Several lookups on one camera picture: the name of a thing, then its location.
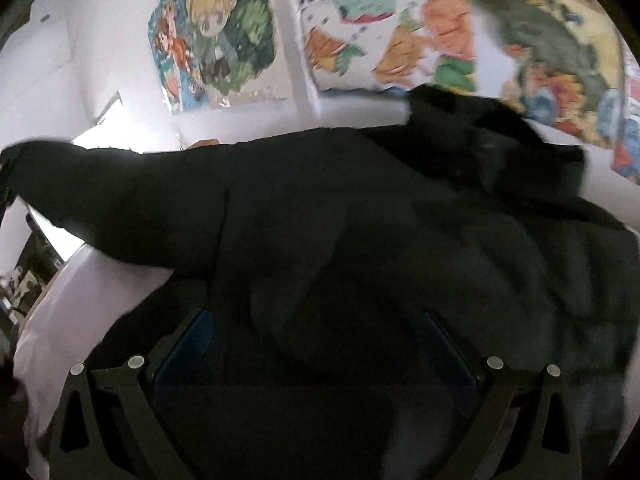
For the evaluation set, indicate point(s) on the black sweatshirt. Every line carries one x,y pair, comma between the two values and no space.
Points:
325,210

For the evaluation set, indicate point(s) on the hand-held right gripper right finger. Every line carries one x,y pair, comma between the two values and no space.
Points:
447,355

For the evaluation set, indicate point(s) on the fish and fruit wall poster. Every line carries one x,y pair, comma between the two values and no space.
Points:
360,25

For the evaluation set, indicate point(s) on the wooden bed frame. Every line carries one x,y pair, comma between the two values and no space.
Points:
202,143

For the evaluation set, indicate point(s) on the cartoon child wall poster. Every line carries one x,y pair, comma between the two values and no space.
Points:
220,25

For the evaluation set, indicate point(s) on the pale bed sheet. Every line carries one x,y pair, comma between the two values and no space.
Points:
75,310

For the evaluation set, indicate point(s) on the dark cluttered furniture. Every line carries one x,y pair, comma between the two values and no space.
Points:
37,265

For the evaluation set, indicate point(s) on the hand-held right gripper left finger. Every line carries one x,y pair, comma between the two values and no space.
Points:
187,355

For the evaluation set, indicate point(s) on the green crocodile wall poster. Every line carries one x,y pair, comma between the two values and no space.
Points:
545,35

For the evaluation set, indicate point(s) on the calendar wall poster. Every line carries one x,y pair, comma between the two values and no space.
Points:
629,125

